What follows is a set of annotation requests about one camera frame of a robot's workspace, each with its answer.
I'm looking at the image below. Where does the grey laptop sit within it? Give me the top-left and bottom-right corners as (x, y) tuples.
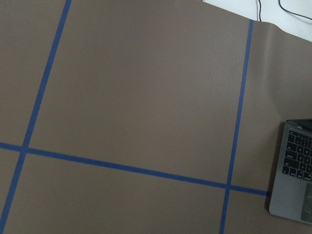
(269, 119), (312, 225)

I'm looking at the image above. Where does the black cable on desk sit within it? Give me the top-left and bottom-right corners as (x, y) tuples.
(278, 0), (312, 20)

